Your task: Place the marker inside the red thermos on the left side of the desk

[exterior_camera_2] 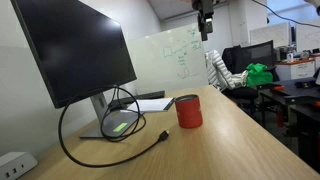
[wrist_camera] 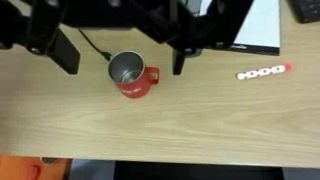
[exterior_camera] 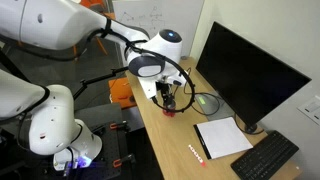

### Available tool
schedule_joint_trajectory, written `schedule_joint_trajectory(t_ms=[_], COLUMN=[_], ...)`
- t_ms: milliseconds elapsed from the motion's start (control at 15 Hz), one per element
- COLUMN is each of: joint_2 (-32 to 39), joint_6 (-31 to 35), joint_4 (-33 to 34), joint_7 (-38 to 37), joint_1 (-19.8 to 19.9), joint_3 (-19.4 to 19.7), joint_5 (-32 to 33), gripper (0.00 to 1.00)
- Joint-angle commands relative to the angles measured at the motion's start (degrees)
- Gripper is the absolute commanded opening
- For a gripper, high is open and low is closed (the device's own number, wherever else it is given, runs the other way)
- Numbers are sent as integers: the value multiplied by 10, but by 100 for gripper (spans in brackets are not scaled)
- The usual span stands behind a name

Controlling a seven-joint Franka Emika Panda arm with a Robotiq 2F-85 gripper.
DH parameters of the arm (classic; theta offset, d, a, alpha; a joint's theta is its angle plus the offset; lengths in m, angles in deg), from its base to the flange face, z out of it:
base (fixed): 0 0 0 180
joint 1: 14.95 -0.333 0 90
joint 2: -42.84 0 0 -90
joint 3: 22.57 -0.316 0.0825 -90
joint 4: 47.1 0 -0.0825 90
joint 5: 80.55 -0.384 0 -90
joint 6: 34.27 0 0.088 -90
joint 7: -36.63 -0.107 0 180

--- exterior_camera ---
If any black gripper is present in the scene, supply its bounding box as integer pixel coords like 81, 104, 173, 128
155, 79, 178, 111

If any white red marker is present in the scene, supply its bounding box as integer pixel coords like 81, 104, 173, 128
187, 143, 207, 168

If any red thermos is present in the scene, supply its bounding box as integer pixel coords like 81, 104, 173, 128
162, 101, 177, 118

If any silver monitor stand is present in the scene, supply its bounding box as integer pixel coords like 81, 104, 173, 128
191, 93, 235, 122

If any orange box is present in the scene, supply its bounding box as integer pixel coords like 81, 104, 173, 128
108, 77, 137, 110

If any orange black clamp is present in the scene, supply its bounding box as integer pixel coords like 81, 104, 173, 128
112, 153, 137, 169
109, 121, 132, 132

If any white notepad black spine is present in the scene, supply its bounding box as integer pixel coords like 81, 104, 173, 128
193, 116, 254, 161

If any black robot table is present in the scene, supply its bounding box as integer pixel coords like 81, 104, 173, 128
66, 102, 141, 180

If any black computer monitor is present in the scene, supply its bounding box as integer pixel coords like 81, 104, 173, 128
195, 21, 312, 128

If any small black stand base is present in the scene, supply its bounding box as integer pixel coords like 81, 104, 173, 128
234, 113, 266, 136

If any large whiteboard with drawings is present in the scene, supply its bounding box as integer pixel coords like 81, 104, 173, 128
112, 0, 205, 58

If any black keyboard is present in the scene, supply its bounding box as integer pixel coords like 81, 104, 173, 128
230, 130, 300, 180

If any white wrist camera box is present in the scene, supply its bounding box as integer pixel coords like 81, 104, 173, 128
138, 77, 158, 100

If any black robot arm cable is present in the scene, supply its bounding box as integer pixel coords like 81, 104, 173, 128
84, 18, 196, 114

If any black loose cable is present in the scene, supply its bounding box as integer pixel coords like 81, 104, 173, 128
182, 67, 222, 117

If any white wall outlet plate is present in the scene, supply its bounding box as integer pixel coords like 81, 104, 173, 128
297, 95, 320, 126

